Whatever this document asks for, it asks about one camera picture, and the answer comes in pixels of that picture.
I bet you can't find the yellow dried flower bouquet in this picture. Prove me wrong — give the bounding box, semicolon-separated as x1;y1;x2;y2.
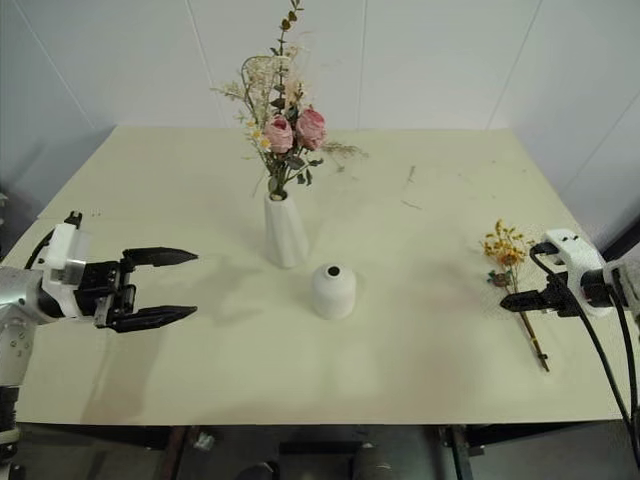
479;217;552;374

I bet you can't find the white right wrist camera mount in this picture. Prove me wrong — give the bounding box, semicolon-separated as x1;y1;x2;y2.
529;227;612;320

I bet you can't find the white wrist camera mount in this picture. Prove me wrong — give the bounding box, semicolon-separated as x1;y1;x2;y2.
35;222;95;321
529;227;612;320

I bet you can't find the tall white ribbed vase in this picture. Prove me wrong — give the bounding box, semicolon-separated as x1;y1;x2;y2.
263;191;309;270

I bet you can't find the black table frame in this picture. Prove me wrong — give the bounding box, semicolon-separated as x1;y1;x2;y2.
14;422;631;480

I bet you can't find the dark rounded shape under table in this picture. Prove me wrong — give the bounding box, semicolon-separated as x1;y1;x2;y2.
234;459;282;480

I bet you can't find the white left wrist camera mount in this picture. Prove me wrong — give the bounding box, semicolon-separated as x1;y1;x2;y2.
35;222;95;321

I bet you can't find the short white round vase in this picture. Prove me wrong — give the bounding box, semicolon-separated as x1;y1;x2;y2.
311;262;358;321

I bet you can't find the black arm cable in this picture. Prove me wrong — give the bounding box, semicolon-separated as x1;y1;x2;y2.
528;242;640;444
24;228;57;271

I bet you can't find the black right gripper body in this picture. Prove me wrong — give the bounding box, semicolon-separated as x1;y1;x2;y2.
542;272;585;320

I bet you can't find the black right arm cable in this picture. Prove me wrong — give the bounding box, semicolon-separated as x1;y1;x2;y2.
528;242;640;444

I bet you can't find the pink rose flower bouquet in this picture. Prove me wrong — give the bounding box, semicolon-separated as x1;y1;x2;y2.
209;0;371;202

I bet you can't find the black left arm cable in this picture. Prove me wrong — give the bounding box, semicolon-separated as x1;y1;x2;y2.
24;228;57;271

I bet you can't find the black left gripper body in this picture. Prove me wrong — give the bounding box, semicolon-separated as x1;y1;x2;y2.
74;249;139;330

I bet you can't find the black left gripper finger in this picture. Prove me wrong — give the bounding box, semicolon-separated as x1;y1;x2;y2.
106;304;199;335
121;246;200;270

